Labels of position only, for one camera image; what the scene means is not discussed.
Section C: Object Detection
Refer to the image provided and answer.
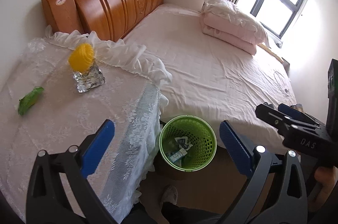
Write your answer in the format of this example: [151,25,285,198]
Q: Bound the white lace tablecloth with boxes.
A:
[1,28,172,222]

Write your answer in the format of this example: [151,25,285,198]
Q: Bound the person right hand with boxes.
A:
[309,167,337,211]

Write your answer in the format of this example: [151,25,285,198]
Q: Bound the white ruffled pillow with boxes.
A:
[201,0,268,44]

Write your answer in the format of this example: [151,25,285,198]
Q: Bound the folded pink quilt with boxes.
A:
[200,13,258,55]

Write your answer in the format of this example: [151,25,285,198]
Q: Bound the green leaf wrapper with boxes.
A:
[18,86,44,116]

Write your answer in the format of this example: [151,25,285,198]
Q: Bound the yellow ribbed plastic ball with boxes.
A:
[68,43,94,74]

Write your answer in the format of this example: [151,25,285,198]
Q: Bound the pink bed sheet mattress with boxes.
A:
[124,4,296,154]

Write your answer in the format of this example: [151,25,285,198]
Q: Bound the wooden bed side rail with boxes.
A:
[258,43,283,64]

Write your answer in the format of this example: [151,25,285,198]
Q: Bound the green white snack bag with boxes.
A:
[175,137,193,151]

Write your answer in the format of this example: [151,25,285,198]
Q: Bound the small items on bed edge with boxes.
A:
[291,103,304,113]

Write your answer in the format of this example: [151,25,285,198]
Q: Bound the white slipper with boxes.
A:
[160,185,178,207]

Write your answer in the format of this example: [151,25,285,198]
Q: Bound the green plastic waste basket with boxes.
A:
[159,115,217,172]

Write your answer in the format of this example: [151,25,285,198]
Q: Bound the blue white milk carton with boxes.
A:
[169,148,187,167]

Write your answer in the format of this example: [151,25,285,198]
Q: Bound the silver foil wrapper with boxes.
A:
[73,62,105,93]

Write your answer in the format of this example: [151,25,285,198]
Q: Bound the thin cable on bed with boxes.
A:
[273,69,291,95]

